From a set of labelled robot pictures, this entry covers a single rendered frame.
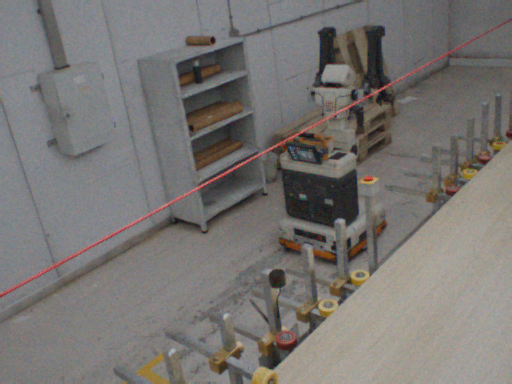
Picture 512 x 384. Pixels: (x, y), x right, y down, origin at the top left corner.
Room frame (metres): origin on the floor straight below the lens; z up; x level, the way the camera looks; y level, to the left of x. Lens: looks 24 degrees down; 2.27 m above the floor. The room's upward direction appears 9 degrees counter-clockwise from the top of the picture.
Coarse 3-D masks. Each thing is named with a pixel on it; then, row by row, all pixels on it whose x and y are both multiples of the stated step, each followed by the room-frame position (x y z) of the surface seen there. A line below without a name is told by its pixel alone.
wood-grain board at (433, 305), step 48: (480, 192) 2.67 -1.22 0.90; (432, 240) 2.26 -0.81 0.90; (480, 240) 2.19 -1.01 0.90; (384, 288) 1.94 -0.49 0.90; (432, 288) 1.88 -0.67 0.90; (480, 288) 1.84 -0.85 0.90; (336, 336) 1.68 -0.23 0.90; (384, 336) 1.64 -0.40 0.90; (432, 336) 1.60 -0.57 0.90; (480, 336) 1.56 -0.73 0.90
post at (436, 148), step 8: (440, 144) 2.88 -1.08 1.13; (432, 152) 2.87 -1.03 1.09; (440, 152) 2.87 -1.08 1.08; (432, 160) 2.87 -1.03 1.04; (440, 160) 2.87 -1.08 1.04; (432, 168) 2.87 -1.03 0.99; (440, 168) 2.87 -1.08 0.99; (432, 176) 2.88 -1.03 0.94; (440, 176) 2.87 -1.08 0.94; (432, 184) 2.88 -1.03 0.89; (440, 184) 2.87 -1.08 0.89; (440, 200) 2.88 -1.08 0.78; (432, 208) 2.88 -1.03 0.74
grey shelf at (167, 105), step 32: (160, 64) 4.54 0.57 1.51; (192, 64) 5.18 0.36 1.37; (224, 64) 5.30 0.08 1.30; (160, 96) 4.60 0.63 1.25; (192, 96) 5.13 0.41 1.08; (224, 96) 5.34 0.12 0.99; (160, 128) 4.66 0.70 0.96; (224, 128) 5.37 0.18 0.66; (256, 128) 5.07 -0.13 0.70; (160, 160) 4.73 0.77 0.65; (192, 160) 4.45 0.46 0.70; (224, 160) 4.84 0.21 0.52; (256, 160) 5.14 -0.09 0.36; (224, 192) 4.99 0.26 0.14
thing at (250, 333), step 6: (210, 318) 1.98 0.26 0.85; (216, 318) 1.96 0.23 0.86; (234, 324) 1.90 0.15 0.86; (240, 324) 1.89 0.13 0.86; (234, 330) 1.89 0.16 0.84; (240, 330) 1.86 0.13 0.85; (246, 330) 1.85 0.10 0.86; (252, 330) 1.84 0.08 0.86; (246, 336) 1.84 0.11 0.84; (252, 336) 1.82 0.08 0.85; (258, 336) 1.80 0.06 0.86; (276, 348) 1.73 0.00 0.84; (288, 354) 1.69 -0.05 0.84
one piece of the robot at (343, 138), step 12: (324, 96) 4.06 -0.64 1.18; (336, 96) 3.99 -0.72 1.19; (348, 96) 3.97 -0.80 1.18; (324, 108) 4.05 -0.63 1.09; (336, 108) 3.98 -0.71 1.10; (348, 108) 4.07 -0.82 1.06; (336, 120) 4.05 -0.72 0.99; (336, 132) 4.06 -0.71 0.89; (348, 132) 4.00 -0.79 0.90; (336, 144) 4.05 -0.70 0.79; (348, 144) 3.99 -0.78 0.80
